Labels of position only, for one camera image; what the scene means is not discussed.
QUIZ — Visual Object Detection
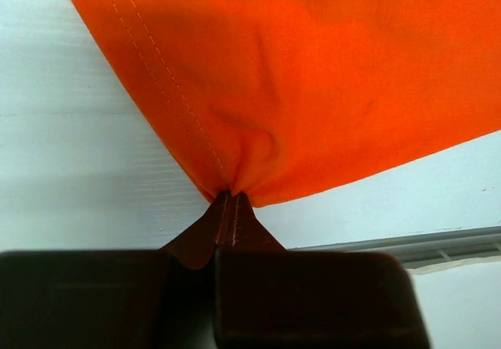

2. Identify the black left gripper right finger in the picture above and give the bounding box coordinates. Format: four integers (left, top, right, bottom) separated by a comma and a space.
214, 192, 431, 348

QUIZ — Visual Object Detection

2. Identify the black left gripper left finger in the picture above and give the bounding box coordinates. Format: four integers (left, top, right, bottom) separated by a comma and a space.
1, 196, 229, 348

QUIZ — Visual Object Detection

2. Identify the orange t shirt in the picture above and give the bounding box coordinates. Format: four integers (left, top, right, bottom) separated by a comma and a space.
71, 0, 500, 207

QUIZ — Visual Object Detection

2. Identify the aluminium table rail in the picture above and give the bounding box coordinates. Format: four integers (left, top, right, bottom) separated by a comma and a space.
299, 226, 500, 268

